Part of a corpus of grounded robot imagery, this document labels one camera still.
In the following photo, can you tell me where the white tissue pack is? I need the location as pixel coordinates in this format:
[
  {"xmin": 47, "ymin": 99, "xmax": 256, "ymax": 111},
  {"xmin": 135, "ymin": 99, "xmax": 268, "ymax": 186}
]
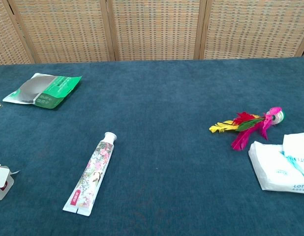
[{"xmin": 248, "ymin": 131, "xmax": 304, "ymax": 195}]

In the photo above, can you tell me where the colourful feather shuttlecock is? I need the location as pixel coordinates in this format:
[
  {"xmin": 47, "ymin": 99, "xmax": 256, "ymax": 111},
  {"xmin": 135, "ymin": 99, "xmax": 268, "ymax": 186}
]
[{"xmin": 209, "ymin": 106, "xmax": 286, "ymax": 152}]

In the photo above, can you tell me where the woven folding screen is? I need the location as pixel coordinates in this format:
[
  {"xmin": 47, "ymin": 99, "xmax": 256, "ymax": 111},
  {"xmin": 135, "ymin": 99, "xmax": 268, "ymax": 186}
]
[{"xmin": 0, "ymin": 0, "xmax": 304, "ymax": 66}]

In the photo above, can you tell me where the floral printed toothpaste tube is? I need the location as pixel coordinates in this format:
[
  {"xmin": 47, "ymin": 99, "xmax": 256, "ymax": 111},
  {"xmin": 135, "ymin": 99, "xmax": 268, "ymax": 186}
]
[{"xmin": 62, "ymin": 131, "xmax": 118, "ymax": 217}]

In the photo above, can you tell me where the green and silver pouch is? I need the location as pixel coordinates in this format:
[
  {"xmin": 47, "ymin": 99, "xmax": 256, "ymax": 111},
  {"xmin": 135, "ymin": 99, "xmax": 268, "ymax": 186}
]
[{"xmin": 2, "ymin": 72, "xmax": 83, "ymax": 109}]

